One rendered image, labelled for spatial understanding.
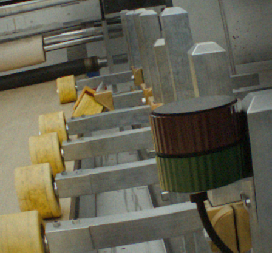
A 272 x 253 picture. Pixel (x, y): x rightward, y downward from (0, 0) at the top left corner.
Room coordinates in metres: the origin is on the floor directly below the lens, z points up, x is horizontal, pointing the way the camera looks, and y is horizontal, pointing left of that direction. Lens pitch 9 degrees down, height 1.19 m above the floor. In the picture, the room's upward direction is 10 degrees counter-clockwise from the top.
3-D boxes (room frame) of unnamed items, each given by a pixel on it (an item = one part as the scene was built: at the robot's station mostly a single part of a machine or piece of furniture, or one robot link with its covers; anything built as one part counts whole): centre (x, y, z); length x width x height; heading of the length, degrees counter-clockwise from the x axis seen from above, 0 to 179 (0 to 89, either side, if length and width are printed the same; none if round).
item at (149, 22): (1.46, -0.05, 0.92); 0.04 x 0.04 x 0.48; 2
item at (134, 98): (1.75, -0.13, 0.95); 0.36 x 0.03 x 0.03; 92
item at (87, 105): (1.74, 0.12, 0.93); 0.09 x 0.08 x 0.09; 92
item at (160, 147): (0.46, -0.04, 1.10); 0.06 x 0.06 x 0.02
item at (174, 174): (0.46, -0.04, 1.08); 0.06 x 0.06 x 0.02
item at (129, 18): (2.21, -0.03, 0.91); 0.04 x 0.04 x 0.48; 2
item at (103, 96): (1.74, 0.10, 0.95); 0.10 x 0.04 x 0.10; 92
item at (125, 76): (2.25, -0.05, 0.95); 0.50 x 0.04 x 0.04; 92
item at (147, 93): (1.73, -0.05, 0.95); 0.14 x 0.06 x 0.05; 2
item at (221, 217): (0.73, -0.08, 0.95); 0.14 x 0.06 x 0.05; 2
